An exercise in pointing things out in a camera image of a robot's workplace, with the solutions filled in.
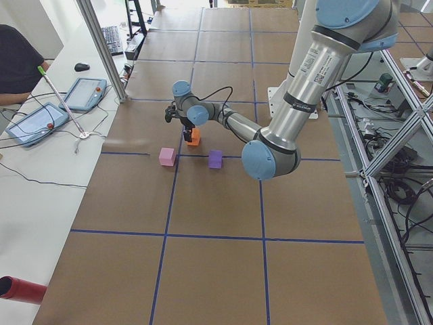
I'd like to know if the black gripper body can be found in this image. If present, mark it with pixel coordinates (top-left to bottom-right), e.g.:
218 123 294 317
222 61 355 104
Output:
181 117 196 132

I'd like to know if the orange foam cube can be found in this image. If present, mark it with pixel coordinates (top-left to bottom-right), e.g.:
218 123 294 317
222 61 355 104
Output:
186 127 200 146

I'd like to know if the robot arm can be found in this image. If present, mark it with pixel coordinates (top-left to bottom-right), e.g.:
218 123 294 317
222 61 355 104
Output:
400 48 432 81

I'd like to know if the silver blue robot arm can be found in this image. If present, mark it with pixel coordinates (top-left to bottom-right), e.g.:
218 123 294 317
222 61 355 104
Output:
165 1 401 180

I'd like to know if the pink foam cube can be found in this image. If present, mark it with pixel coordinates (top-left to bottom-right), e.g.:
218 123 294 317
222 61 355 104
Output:
158 147 176 167

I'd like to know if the purple foam cube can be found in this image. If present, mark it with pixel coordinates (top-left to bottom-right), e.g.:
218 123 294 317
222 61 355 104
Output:
208 150 223 169

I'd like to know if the white rod with green tip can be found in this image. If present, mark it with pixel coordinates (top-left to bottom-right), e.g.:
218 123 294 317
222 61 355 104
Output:
37 66 91 139

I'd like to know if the right teach pendant tablet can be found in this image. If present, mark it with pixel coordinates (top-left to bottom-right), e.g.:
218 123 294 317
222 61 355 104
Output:
64 78 108 112

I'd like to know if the teach pendant tablet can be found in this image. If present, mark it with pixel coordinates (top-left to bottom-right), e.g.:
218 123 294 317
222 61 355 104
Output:
64 78 108 112
6 102 69 147

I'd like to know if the black keyboard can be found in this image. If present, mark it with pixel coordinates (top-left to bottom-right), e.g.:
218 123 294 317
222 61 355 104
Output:
101 26 124 56

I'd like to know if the black computer mouse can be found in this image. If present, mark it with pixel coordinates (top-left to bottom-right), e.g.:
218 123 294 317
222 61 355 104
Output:
74 62 90 72

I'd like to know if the left teach pendant tablet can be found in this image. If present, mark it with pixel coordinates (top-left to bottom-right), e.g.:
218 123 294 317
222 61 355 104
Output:
6 102 69 147

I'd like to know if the person in dark shirt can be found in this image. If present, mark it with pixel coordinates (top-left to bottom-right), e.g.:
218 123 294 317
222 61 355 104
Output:
1 24 49 105

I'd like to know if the red cylinder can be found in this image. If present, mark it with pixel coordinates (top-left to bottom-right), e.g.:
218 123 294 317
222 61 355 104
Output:
1 276 47 305

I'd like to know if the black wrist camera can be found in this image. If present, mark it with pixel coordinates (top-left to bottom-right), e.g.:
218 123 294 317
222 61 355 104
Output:
164 105 179 123

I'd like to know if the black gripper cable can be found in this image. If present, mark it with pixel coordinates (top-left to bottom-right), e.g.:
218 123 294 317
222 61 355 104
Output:
196 86 234 118

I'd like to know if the aluminium profile post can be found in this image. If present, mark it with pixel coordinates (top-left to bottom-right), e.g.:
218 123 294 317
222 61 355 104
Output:
76 0 127 103

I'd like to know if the aluminium frame rail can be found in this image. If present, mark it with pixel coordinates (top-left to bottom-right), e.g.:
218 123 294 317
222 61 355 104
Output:
328 51 432 324

